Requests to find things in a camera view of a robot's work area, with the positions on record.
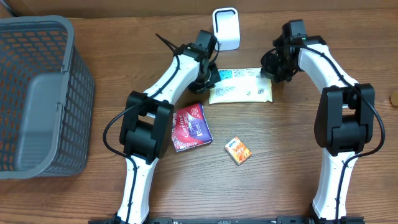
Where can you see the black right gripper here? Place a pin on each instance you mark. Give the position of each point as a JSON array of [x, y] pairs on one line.
[[267, 71]]

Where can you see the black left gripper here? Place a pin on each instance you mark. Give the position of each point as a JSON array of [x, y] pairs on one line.
[[198, 88]]

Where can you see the yellow wet wipes pack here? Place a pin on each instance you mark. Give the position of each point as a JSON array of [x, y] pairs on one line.
[[241, 85]]

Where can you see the red Carefree pad pack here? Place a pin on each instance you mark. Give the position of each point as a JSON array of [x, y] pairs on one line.
[[190, 128]]

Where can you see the Kleenex tissue pack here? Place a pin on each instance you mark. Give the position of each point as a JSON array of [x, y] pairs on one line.
[[238, 150]]

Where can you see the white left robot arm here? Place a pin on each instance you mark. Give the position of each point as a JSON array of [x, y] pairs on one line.
[[148, 117]]

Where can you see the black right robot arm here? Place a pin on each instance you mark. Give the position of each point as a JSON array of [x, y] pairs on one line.
[[344, 120]]

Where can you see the white barcode scanner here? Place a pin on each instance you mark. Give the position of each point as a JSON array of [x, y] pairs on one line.
[[226, 28]]

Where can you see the gold tube cap at edge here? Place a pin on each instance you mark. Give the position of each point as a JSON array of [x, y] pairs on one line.
[[394, 98]]

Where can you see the grey plastic basket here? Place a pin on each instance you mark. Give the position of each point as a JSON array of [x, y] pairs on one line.
[[47, 98]]

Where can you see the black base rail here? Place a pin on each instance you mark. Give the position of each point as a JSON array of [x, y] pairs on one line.
[[278, 220]]

